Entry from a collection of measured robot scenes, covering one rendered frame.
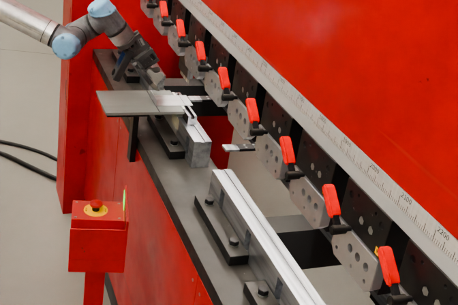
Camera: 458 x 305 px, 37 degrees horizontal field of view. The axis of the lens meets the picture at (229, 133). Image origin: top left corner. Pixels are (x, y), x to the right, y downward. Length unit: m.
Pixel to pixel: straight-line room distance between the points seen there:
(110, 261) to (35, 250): 1.26
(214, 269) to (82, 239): 0.43
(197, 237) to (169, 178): 0.32
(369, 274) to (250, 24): 0.73
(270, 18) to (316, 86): 0.27
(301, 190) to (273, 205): 2.32
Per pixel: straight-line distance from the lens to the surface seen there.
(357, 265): 1.28
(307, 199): 1.43
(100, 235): 1.97
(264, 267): 1.69
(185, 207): 1.97
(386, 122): 1.18
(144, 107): 2.25
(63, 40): 2.03
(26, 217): 3.47
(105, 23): 2.14
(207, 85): 1.96
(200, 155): 2.16
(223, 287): 1.69
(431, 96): 1.09
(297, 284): 1.60
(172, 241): 2.00
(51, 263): 3.17
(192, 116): 2.25
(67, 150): 3.31
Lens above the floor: 1.92
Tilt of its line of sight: 25 degrees down
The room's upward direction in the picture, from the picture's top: 9 degrees clockwise
